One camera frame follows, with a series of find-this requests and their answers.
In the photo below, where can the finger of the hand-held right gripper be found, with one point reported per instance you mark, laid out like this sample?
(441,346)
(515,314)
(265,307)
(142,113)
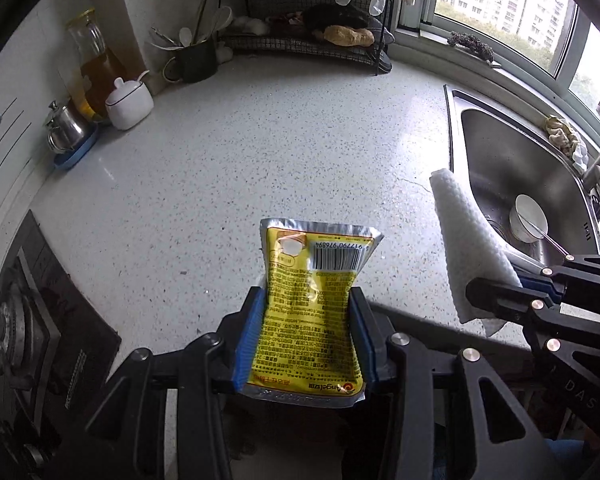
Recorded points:
(535,281)
(500,297)

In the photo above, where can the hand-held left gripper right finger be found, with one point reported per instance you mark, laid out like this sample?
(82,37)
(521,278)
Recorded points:
(364,345)

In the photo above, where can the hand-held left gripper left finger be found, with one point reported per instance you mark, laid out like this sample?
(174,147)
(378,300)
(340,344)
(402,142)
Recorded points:
(247,345)

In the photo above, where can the yellow foil packet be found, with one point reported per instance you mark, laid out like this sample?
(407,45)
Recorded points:
(310,320)

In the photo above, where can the white textured cloth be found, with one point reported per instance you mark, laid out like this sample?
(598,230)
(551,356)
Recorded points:
(465,240)

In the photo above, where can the stainless steel sink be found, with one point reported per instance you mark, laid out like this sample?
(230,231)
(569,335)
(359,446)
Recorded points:
(500,160)

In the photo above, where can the dirty beige rag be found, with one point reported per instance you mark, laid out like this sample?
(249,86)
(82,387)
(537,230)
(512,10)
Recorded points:
(565,140)

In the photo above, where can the black gas stove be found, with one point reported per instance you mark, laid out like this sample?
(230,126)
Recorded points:
(55,310)

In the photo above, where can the dark bristly scrubber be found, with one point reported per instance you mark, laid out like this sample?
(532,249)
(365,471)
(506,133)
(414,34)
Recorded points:
(472,46)

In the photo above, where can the white lidded sugar bowl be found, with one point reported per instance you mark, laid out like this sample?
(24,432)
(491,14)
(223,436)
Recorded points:
(127,105)

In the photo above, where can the small steel teapot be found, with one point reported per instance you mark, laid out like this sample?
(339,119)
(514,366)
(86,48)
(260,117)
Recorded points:
(67,127)

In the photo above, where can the window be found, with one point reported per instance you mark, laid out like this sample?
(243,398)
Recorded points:
(500,0)

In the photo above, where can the dark utensil mug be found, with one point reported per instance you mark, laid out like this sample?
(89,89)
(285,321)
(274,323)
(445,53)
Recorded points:
(195,62)

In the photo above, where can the ginger root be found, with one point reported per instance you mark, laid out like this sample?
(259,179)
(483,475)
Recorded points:
(347,35)

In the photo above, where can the glass oil bottle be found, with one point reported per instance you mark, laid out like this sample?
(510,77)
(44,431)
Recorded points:
(97,75)

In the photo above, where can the white garlic bulb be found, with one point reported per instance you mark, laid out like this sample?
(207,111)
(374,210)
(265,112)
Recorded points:
(250,25)

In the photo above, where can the dark wooden chopsticks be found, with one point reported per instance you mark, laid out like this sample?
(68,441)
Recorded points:
(201,15)

